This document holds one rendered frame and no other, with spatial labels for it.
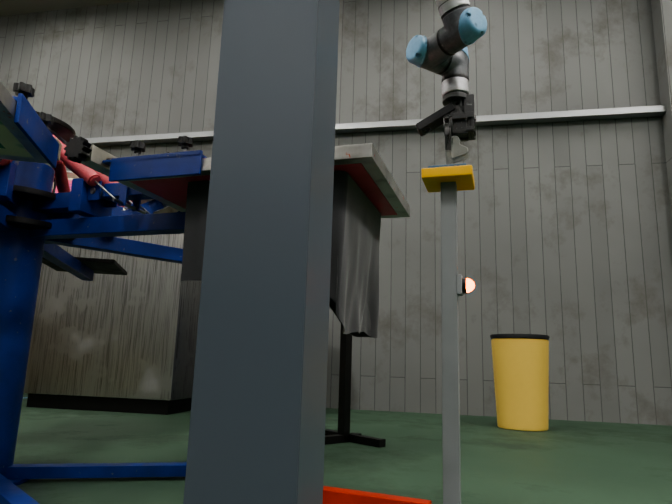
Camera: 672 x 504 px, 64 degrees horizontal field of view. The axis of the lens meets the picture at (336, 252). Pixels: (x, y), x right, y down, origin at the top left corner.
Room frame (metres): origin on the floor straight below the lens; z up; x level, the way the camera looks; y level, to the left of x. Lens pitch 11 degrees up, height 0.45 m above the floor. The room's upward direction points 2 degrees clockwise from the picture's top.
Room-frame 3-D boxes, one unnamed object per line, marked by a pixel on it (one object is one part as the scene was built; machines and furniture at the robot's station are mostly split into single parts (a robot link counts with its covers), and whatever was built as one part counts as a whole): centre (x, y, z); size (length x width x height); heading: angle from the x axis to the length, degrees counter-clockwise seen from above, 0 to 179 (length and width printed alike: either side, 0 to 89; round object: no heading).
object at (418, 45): (1.30, -0.24, 1.27); 0.11 x 0.11 x 0.08; 32
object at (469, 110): (1.37, -0.33, 1.11); 0.09 x 0.08 x 0.12; 73
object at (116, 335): (4.82, 1.75, 0.91); 1.36 x 1.04 x 1.81; 78
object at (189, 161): (1.47, 0.52, 0.98); 0.30 x 0.05 x 0.07; 73
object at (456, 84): (1.37, -0.32, 1.20); 0.08 x 0.08 x 0.05
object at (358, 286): (1.57, -0.07, 0.74); 0.45 x 0.03 x 0.43; 163
